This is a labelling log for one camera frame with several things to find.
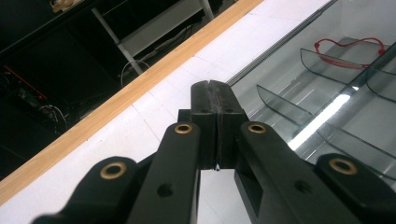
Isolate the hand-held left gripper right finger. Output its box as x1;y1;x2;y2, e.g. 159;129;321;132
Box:
208;79;250;171

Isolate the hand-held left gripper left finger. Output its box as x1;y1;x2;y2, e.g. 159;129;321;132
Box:
177;79;219;171

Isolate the red string bracelet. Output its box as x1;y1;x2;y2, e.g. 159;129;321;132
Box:
314;36;387;70

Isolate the clear plastic compartment box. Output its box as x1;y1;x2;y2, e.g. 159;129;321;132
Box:
227;0;396;188

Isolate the white table cover board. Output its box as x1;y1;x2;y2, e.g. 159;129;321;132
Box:
0;0;339;224

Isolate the white floor cable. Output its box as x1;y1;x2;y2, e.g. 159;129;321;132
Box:
120;59;151;88

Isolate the white desk frame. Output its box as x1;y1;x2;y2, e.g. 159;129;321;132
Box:
90;0;216;77

